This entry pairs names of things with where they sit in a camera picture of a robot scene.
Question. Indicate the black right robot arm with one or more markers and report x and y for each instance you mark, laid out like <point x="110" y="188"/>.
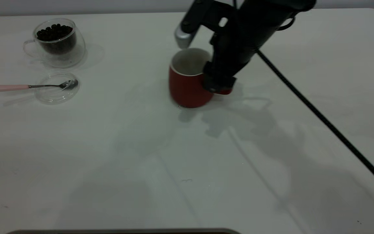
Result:
<point x="281" y="6"/>

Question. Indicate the clear glass round dish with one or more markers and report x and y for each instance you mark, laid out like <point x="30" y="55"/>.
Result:
<point x="55" y="97"/>

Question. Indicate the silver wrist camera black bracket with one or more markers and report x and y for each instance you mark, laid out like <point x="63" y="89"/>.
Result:
<point x="206" y="14"/>

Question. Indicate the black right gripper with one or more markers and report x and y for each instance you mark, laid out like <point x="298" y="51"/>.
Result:
<point x="239" y="42"/>

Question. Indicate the red ceramic mug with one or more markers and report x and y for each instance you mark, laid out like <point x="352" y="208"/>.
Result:
<point x="187" y="91"/>

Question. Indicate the dark coffee beans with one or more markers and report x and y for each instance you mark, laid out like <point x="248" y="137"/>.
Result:
<point x="57" y="37"/>

